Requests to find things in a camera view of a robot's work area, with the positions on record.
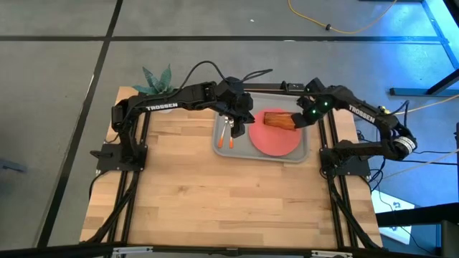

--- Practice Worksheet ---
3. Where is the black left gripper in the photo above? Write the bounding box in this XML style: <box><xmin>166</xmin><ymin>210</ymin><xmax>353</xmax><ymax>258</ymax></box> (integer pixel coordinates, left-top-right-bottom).
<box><xmin>214</xmin><ymin>75</ymin><xmax>256</xmax><ymax>125</ymax></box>

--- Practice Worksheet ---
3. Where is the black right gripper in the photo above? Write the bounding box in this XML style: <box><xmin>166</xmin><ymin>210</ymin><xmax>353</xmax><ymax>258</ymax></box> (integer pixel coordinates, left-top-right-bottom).
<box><xmin>291</xmin><ymin>95</ymin><xmax>326</xmax><ymax>130</ymax></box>

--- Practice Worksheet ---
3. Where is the brown wooden cup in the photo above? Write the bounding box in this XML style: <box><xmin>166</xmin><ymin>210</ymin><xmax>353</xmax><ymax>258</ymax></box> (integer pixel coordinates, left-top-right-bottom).
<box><xmin>263</xmin><ymin>111</ymin><xmax>298</xmax><ymax>132</ymax></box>

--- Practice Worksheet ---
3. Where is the red round plate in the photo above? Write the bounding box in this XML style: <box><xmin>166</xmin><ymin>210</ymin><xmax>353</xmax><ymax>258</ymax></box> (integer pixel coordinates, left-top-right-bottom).
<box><xmin>247</xmin><ymin>107</ymin><xmax>303</xmax><ymax>158</ymax></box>

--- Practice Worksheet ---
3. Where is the metal spoon orange handle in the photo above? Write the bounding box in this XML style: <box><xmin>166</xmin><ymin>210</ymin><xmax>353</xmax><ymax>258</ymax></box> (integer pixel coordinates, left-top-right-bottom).
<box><xmin>227</xmin><ymin>120</ymin><xmax>235</xmax><ymax>150</ymax></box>

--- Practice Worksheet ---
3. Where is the metal fork orange handle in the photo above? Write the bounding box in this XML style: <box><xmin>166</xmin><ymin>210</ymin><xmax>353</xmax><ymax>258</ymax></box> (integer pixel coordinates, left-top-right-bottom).
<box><xmin>217</xmin><ymin>115</ymin><xmax>230</xmax><ymax>149</ymax></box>

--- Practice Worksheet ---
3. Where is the grey plastic tray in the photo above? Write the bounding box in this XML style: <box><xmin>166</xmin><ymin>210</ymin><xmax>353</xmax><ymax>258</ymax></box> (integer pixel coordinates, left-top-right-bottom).
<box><xmin>212</xmin><ymin>91</ymin><xmax>311</xmax><ymax>165</ymax></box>

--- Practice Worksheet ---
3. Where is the black mounting bar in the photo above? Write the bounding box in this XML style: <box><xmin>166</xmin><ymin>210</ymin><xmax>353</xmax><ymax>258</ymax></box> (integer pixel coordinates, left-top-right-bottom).
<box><xmin>243</xmin><ymin>82</ymin><xmax>306</xmax><ymax>91</ymax></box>

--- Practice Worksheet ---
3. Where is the green plant in white pot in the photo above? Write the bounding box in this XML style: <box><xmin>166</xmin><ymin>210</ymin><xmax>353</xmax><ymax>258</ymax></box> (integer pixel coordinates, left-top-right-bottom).
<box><xmin>131</xmin><ymin>64</ymin><xmax>176</xmax><ymax>115</ymax></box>

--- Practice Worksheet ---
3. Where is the black stand leg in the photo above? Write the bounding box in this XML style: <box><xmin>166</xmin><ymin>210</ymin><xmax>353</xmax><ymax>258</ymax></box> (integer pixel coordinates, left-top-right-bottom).
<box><xmin>389</xmin><ymin>67</ymin><xmax>459</xmax><ymax>97</ymax></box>

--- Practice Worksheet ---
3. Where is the white printed sheet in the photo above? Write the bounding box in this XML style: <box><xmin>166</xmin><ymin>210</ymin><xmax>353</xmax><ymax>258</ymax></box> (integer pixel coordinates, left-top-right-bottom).
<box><xmin>371</xmin><ymin>189</ymin><xmax>416</xmax><ymax>245</ymax></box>

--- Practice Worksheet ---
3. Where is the black furniture beam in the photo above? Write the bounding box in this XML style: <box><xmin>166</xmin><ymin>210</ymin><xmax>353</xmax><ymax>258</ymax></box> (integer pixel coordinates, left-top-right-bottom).
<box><xmin>374</xmin><ymin>202</ymin><xmax>459</xmax><ymax>258</ymax></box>

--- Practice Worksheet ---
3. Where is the grey floor object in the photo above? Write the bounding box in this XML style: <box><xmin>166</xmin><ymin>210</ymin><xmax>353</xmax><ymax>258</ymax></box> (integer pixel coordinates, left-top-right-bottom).
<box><xmin>0</xmin><ymin>158</ymin><xmax>27</xmax><ymax>173</ymax></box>

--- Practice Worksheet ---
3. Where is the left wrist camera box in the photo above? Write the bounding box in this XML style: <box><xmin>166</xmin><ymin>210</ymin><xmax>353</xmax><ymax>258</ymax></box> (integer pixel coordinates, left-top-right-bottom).
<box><xmin>230</xmin><ymin>120</ymin><xmax>249</xmax><ymax>139</ymax></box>

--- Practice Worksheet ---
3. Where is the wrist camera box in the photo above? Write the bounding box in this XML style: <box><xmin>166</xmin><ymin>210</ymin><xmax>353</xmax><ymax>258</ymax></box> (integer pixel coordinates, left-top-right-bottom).
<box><xmin>230</xmin><ymin>120</ymin><xmax>249</xmax><ymax>139</ymax></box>
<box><xmin>303</xmin><ymin>77</ymin><xmax>326</xmax><ymax>95</ymax></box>

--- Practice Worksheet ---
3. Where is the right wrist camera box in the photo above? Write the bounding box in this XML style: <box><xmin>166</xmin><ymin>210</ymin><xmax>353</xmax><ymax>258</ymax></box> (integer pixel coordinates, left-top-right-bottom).
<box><xmin>303</xmin><ymin>77</ymin><xmax>326</xmax><ymax>95</ymax></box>

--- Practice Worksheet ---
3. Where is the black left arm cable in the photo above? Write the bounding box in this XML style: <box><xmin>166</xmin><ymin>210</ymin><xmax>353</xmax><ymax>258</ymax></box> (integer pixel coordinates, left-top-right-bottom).
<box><xmin>179</xmin><ymin>59</ymin><xmax>274</xmax><ymax>90</ymax></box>

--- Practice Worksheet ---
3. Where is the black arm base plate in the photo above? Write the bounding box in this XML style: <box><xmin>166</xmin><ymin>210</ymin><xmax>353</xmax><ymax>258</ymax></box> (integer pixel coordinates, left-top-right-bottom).
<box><xmin>320</xmin><ymin>141</ymin><xmax>371</xmax><ymax>177</ymax></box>
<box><xmin>89</xmin><ymin>143</ymin><xmax>148</xmax><ymax>173</ymax></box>

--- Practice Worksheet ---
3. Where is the yellow floor cable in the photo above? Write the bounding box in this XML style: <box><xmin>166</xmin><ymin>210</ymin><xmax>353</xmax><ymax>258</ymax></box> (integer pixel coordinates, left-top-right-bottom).
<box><xmin>286</xmin><ymin>0</ymin><xmax>399</xmax><ymax>35</ymax></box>

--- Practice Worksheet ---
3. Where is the pale thin cable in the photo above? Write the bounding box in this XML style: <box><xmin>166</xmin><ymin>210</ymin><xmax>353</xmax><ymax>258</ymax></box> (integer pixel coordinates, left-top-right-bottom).
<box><xmin>385</xmin><ymin>148</ymin><xmax>459</xmax><ymax>180</ymax></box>

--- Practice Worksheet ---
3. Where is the yellow power cable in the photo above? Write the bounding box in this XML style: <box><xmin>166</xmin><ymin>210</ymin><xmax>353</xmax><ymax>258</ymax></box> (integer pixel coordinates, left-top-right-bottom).
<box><xmin>379</xmin><ymin>95</ymin><xmax>459</xmax><ymax>118</ymax></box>

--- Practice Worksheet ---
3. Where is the silver bracket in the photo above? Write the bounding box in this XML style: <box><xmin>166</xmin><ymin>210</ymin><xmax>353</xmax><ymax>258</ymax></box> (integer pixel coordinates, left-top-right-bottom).
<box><xmin>310</xmin><ymin>249</ymin><xmax>353</xmax><ymax>258</ymax></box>
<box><xmin>112</xmin><ymin>246</ymin><xmax>154</xmax><ymax>256</ymax></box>

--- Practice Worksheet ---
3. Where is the black aluminium table frame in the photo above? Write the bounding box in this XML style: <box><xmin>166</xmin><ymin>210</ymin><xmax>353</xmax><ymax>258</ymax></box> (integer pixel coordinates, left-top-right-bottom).
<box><xmin>80</xmin><ymin>87</ymin><xmax>383</xmax><ymax>258</ymax></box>

